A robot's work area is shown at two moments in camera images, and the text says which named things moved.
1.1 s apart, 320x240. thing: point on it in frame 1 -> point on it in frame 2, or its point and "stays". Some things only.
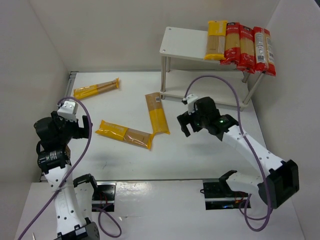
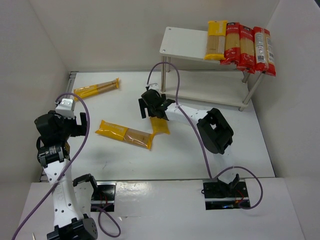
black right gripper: x=189 y=120 -> x=149 y=105
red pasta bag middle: x=247 y=58 stays
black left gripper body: x=81 y=128 stays
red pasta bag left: x=232 y=52 stays
